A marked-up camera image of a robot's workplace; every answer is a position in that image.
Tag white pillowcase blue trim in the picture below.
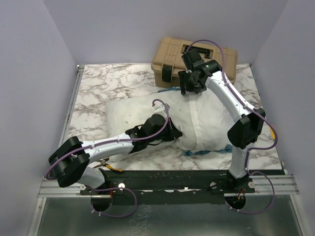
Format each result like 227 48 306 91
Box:
157 86 237 157

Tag white pillow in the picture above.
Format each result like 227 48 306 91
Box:
105 91 197 155

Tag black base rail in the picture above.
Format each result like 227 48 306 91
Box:
49 168 265 206

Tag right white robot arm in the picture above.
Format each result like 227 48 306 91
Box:
178 49 266 192

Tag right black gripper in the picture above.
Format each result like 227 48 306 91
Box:
178 70 206 95

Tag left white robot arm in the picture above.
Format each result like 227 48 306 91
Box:
45 114 183 194

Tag yellow handled pliers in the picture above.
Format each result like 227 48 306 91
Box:
93 158 123 173

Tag tan plastic toolbox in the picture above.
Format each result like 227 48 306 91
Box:
150 36 238 89

